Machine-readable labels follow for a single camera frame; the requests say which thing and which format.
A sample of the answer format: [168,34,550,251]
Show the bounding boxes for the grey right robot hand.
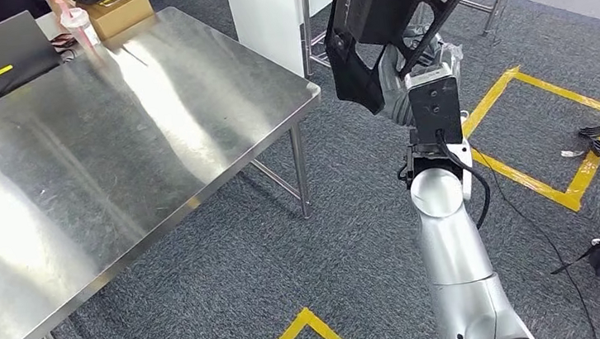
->
[374,30,468,97]

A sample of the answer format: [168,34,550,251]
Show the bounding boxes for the long black plastic part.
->
[318,0,512,121]

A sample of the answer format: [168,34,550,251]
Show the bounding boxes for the stainless steel workbench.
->
[0,0,346,339]

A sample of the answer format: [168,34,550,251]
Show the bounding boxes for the white panel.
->
[223,0,350,86]

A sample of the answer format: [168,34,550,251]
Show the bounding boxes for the yellow floor tape square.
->
[457,57,600,223]
[245,301,368,339]

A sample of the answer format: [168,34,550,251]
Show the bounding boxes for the brown cardboard box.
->
[75,0,158,44]

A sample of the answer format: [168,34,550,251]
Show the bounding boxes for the plastic drink cup with straw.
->
[55,0,102,52]

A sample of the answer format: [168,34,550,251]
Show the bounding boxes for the small dark brown object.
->
[49,31,79,54]

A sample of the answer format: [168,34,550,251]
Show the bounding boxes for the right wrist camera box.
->
[403,62,467,151]

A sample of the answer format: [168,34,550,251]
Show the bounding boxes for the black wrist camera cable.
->
[432,124,496,234]

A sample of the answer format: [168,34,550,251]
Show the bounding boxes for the thin black floor cable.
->
[474,138,600,339]

